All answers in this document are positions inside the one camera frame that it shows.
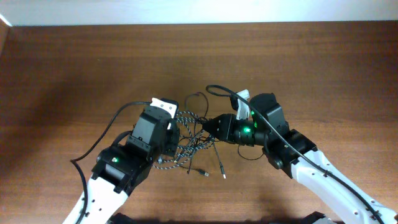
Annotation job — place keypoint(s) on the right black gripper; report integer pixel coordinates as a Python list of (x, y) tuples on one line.
[(226, 128)]

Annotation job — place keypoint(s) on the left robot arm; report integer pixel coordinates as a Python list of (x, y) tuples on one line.
[(122, 166)]

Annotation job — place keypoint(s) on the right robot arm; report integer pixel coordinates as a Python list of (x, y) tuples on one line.
[(260, 122)]

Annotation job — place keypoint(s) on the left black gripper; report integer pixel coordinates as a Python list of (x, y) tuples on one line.
[(173, 137)]

